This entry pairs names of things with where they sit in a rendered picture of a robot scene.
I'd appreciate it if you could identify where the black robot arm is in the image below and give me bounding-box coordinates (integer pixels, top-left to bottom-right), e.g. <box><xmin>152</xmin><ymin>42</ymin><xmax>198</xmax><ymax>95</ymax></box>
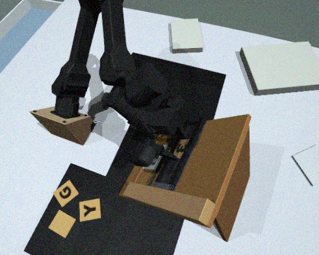
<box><xmin>50</xmin><ymin>0</ymin><xmax>181</xmax><ymax>138</ymax></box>

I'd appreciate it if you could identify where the white paper ticket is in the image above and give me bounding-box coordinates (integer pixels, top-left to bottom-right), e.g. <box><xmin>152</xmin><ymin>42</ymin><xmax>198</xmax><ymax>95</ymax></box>
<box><xmin>143</xmin><ymin>145</ymin><xmax>168</xmax><ymax>170</ymax></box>

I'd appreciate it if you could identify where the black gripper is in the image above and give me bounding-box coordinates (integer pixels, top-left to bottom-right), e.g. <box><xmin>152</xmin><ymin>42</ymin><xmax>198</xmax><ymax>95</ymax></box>
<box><xmin>127</xmin><ymin>94</ymin><xmax>188</xmax><ymax>167</ymax></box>

